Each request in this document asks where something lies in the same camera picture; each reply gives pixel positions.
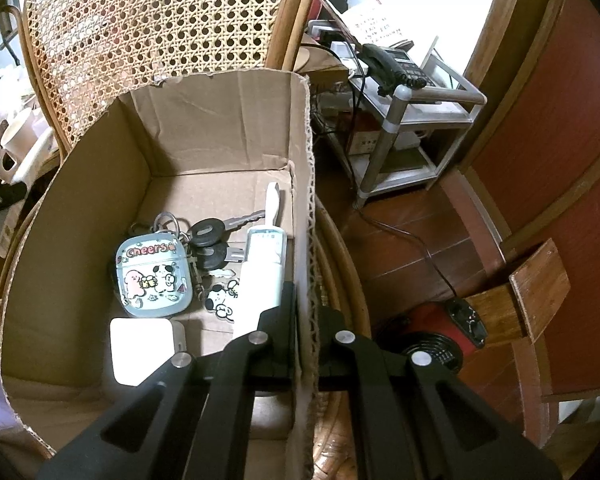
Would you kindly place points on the handwritten white paper sheet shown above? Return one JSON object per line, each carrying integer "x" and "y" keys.
{"x": 375, "y": 22}

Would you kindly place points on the cartoon print earbuds case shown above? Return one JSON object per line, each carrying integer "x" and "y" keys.
{"x": 150, "y": 280}

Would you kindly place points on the small brown labelled box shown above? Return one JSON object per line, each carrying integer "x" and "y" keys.
{"x": 365, "y": 140}

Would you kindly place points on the rattan cane chair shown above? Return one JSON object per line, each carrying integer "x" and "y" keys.
{"x": 145, "y": 20}

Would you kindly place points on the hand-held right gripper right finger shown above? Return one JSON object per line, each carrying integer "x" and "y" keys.
{"x": 337, "y": 360}

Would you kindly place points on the bunch of black-headed keys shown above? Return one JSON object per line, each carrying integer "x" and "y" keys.
{"x": 207, "y": 234}

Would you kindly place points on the white power strip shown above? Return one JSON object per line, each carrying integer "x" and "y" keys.
{"x": 340, "y": 47}

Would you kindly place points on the red fan heater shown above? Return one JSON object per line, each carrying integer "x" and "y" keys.
{"x": 425, "y": 320}

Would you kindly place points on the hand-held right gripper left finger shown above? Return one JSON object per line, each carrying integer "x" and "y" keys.
{"x": 280, "y": 345}

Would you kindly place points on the white plastic tube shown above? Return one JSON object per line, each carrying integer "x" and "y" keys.
{"x": 260, "y": 280}

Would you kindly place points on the black desk telephone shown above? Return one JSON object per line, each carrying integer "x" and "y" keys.
{"x": 395, "y": 65}

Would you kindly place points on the grey metal shelf cart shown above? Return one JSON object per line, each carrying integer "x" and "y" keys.
{"x": 392, "y": 120}

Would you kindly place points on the white ceramic mug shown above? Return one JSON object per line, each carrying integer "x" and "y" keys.
{"x": 17, "y": 140}

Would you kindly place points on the brown cardboard box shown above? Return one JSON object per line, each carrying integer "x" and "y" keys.
{"x": 215, "y": 125}

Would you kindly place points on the white square charger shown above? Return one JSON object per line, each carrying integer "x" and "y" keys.
{"x": 140, "y": 350}

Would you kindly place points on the red wooden door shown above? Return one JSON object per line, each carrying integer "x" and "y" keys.
{"x": 570, "y": 125}

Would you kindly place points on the brown wooden stool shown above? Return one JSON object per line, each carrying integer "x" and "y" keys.
{"x": 540, "y": 285}

